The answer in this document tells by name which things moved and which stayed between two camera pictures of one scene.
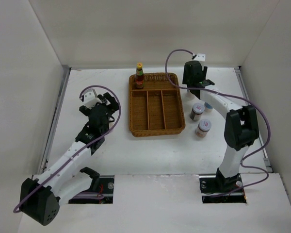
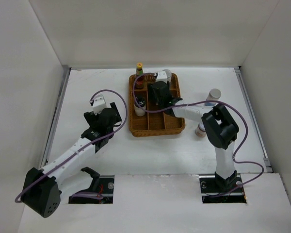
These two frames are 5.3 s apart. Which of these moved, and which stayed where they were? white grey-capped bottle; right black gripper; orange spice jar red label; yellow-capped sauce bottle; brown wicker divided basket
Moved: right black gripper; white grey-capped bottle
Stayed: brown wicker divided basket; yellow-capped sauce bottle; orange spice jar red label
